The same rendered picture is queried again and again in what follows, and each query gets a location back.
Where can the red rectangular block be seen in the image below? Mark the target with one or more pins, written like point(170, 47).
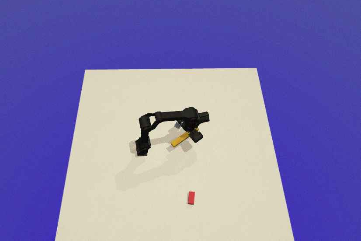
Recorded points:
point(191, 198)

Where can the yellow bar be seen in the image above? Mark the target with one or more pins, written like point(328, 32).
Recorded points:
point(180, 139)

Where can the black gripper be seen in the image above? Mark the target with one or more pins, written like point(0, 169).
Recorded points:
point(194, 134)

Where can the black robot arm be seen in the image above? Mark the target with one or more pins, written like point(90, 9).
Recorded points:
point(190, 116)

